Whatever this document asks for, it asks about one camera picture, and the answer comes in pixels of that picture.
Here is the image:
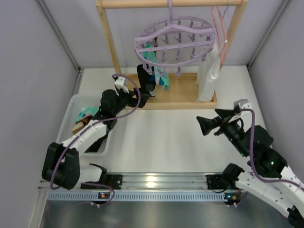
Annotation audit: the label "green sock front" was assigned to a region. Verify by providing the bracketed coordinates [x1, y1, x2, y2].
[75, 106, 99, 122]

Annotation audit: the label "green sock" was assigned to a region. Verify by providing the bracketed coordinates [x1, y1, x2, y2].
[75, 106, 99, 122]
[142, 52, 170, 91]

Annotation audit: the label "purple round clip hanger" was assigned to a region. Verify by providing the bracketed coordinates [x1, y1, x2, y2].
[134, 0, 216, 76]

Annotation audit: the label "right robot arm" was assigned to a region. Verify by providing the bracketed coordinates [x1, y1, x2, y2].
[196, 107, 304, 228]

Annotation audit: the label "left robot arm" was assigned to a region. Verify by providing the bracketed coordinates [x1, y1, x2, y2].
[41, 89, 150, 190]

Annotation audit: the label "brown socks in basket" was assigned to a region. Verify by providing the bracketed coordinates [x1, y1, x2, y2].
[72, 115, 93, 135]

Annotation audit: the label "white cloth on hanger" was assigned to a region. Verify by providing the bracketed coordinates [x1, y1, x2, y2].
[196, 43, 221, 102]

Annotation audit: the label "green sock rear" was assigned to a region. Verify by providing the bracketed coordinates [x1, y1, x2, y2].
[142, 52, 170, 91]

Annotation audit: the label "white plastic basket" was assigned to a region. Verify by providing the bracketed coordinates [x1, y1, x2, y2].
[56, 95, 112, 157]

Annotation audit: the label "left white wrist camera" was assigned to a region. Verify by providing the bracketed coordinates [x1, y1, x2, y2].
[114, 76, 129, 94]

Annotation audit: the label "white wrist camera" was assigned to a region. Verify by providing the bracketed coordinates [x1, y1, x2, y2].
[114, 76, 129, 94]
[229, 99, 252, 123]

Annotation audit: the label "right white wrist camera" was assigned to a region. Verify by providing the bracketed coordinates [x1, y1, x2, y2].
[229, 99, 252, 123]

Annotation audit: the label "wooden clothes rack frame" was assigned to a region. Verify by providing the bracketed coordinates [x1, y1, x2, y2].
[95, 0, 247, 110]

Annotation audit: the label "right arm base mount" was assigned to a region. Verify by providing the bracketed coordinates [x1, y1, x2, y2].
[206, 174, 245, 190]

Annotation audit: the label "pink wire hanger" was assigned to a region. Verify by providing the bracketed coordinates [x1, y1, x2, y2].
[211, 0, 229, 66]

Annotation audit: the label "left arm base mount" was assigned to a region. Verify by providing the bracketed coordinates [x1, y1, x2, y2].
[80, 174, 123, 190]

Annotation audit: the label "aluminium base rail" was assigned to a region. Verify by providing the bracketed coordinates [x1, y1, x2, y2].
[53, 171, 222, 190]

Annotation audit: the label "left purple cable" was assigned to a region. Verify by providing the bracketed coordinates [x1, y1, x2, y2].
[49, 73, 142, 205]

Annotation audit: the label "grey slotted cable duct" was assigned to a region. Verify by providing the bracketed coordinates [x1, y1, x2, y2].
[48, 191, 238, 202]

